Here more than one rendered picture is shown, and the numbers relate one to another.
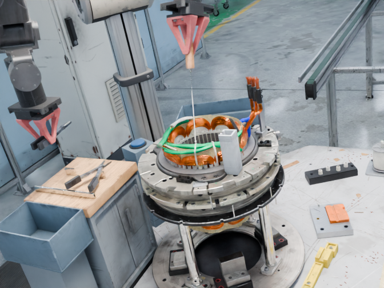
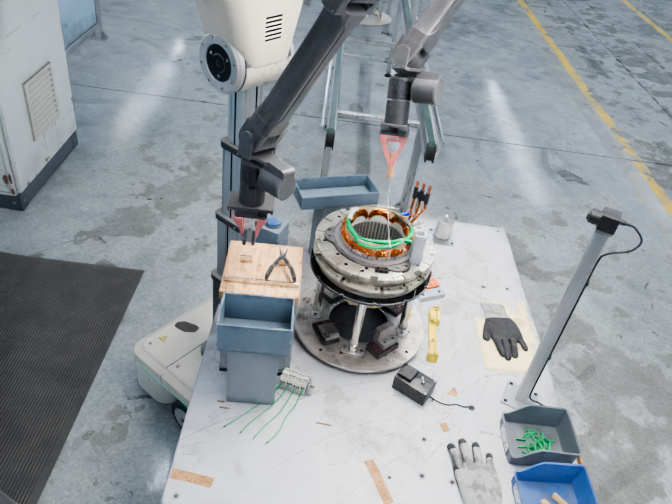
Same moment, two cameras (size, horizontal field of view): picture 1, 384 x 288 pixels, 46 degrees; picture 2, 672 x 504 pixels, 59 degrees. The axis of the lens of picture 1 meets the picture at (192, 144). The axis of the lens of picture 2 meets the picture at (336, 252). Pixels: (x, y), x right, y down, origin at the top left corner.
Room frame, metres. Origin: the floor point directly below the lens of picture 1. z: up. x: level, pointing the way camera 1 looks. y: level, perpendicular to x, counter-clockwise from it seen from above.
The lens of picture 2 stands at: (-0.05, 0.82, 2.03)
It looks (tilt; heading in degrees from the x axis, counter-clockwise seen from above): 38 degrees down; 323
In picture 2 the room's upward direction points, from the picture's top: 9 degrees clockwise
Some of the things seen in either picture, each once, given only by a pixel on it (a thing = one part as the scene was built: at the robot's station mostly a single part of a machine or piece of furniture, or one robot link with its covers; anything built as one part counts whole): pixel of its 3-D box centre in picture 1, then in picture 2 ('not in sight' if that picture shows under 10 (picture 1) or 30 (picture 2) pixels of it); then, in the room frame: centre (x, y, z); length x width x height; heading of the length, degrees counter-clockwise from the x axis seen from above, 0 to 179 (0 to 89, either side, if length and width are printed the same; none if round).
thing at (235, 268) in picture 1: (234, 269); (386, 335); (0.80, -0.04, 0.85); 0.06 x 0.04 x 0.05; 98
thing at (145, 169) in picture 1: (207, 152); (375, 242); (0.92, -0.03, 1.09); 0.32 x 0.32 x 0.01
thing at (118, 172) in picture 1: (82, 184); (263, 271); (0.96, 0.28, 1.05); 0.20 x 0.19 x 0.02; 149
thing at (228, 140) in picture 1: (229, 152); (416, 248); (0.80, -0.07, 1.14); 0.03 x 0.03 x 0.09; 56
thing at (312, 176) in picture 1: (330, 173); not in sight; (1.19, -0.40, 0.79); 0.15 x 0.05 x 0.02; 89
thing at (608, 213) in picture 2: not in sight; (602, 219); (0.50, -0.28, 1.37); 0.06 x 0.04 x 0.04; 31
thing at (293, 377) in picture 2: not in sight; (295, 380); (0.80, 0.25, 0.80); 0.10 x 0.05 x 0.04; 40
